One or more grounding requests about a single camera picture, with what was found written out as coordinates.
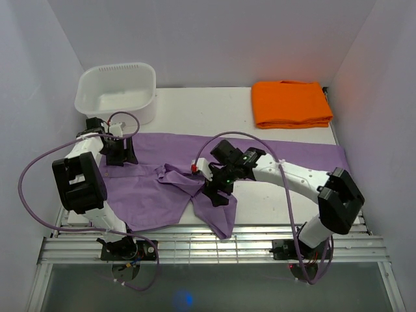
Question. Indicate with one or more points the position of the purple trousers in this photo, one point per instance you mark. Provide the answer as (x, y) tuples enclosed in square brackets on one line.
[(155, 192)]

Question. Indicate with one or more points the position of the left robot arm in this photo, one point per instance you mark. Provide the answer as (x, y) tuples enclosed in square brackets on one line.
[(81, 186)]

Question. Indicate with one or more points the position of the folded orange trousers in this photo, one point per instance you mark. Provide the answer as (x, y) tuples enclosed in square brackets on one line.
[(289, 105)]

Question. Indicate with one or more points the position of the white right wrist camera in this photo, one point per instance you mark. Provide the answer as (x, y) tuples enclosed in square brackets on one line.
[(201, 166)]

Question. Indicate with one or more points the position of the aluminium frame rail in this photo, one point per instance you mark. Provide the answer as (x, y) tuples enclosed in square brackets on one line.
[(199, 245)]

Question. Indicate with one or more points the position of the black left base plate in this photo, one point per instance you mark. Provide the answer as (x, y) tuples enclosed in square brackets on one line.
[(143, 251)]

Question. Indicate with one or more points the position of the white plastic basket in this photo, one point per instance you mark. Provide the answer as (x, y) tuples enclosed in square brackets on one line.
[(131, 87)]

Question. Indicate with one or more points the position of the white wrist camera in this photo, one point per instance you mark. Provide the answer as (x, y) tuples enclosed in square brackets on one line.
[(116, 129), (201, 166)]

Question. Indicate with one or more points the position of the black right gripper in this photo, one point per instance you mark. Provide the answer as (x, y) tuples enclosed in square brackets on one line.
[(210, 189)]

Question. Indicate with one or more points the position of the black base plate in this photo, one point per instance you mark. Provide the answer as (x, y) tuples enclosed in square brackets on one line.
[(143, 251), (284, 249)]

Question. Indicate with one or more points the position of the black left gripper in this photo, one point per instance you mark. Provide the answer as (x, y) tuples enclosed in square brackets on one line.
[(127, 155)]

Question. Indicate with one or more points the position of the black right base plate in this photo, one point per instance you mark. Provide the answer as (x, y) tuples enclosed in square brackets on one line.
[(284, 249)]

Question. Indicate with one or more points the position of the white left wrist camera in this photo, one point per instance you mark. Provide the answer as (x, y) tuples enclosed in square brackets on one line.
[(116, 129)]

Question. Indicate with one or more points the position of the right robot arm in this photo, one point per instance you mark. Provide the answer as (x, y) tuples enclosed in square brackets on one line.
[(338, 198)]

